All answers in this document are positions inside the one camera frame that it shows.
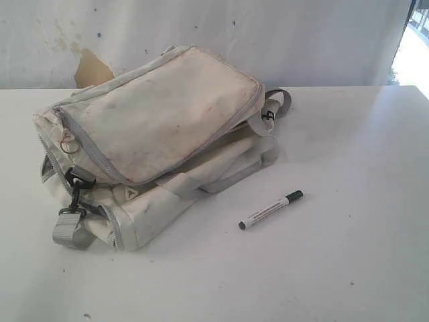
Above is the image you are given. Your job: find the white marker with black cap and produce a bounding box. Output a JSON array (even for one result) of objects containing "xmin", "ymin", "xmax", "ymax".
[{"xmin": 237, "ymin": 190, "xmax": 304, "ymax": 231}]

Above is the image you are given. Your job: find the white zippered duffel bag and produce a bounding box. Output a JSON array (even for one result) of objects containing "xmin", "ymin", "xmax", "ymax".
[{"xmin": 34, "ymin": 46, "xmax": 292, "ymax": 251}]

